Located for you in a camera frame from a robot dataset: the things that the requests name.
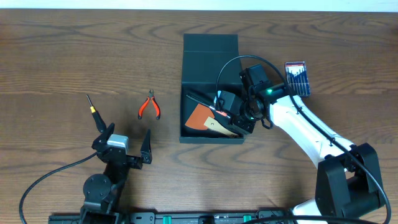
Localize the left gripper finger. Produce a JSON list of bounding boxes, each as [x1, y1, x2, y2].
[[98, 123, 115, 144], [141, 129, 152, 153]]

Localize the steel claw hammer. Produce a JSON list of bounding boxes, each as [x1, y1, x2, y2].
[[186, 93, 231, 119]]

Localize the orange scraper wooden handle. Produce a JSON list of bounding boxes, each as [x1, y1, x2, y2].
[[185, 104, 239, 138]]

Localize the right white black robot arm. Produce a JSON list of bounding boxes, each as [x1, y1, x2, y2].
[[215, 65, 392, 223]]

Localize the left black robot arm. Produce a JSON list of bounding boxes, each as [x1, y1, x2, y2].
[[78, 123, 152, 224]]

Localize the black yellow screwdriver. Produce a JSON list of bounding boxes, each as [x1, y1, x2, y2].
[[86, 95, 106, 133]]

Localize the dark green open box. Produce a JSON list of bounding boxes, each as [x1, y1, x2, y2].
[[179, 34, 245, 144]]

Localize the blue screwdriver set case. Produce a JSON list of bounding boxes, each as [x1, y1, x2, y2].
[[285, 62, 311, 97]]

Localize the red handled cutting pliers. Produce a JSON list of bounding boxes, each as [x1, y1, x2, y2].
[[137, 89, 162, 121]]

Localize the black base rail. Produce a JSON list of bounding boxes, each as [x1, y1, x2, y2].
[[47, 209, 311, 224]]

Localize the left black cable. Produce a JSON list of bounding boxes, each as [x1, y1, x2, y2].
[[18, 151, 98, 224]]

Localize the black cable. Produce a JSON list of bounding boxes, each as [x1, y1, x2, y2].
[[215, 54, 392, 224], [18, 151, 98, 224]]

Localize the right black cable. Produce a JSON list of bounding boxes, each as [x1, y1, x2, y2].
[[215, 54, 392, 224]]

